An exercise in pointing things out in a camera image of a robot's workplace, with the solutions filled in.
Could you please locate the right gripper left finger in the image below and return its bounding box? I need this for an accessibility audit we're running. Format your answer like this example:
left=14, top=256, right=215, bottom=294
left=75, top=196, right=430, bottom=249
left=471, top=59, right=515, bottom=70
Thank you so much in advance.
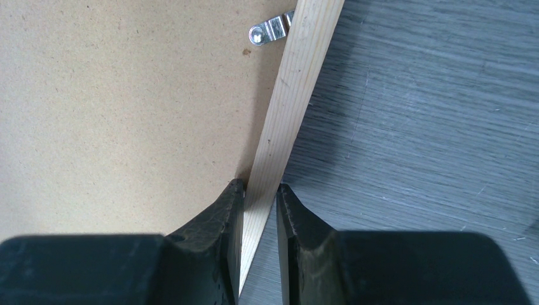
left=1, top=179, right=244, bottom=304

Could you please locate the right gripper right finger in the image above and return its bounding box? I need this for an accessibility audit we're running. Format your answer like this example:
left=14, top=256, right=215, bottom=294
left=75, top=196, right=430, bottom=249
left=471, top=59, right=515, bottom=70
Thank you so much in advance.
left=276, top=184, right=530, bottom=304

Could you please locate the wooden picture frame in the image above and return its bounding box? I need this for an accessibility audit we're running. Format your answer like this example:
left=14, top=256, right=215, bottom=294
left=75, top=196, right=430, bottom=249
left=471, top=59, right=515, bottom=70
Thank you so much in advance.
left=1, top=1, right=343, bottom=295

